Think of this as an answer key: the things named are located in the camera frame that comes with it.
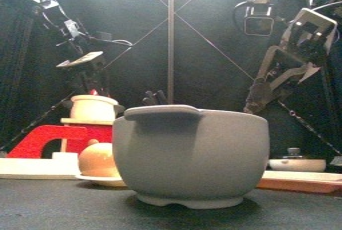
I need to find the white toy cooking pot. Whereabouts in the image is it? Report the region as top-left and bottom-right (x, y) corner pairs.
(62, 94), (127, 122)

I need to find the red wooden toy stove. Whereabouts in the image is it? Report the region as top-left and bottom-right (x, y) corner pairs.
(6, 117), (115, 159)

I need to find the small white dish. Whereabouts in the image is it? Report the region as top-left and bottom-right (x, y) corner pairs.
(268, 147), (328, 173)

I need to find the pink cutting board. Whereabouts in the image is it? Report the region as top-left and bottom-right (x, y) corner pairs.
(257, 169), (342, 195)

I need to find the small white plate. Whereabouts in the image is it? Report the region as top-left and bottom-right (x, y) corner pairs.
(74, 172), (130, 188)

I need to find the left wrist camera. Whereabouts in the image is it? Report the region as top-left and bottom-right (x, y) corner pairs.
(63, 18), (83, 39)

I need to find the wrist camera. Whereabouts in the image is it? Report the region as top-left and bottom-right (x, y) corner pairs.
(63, 18), (83, 39)
(242, 0), (277, 37)

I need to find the white left arm cable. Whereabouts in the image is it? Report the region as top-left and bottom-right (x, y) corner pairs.
(90, 38), (135, 47)

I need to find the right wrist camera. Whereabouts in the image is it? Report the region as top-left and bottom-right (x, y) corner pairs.
(242, 0), (277, 37)

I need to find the vertical metal frame pole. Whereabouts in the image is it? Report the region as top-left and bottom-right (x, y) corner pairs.
(167, 0), (175, 106)

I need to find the grey bowl with handles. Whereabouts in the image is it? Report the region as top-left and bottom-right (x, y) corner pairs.
(111, 104), (272, 210)

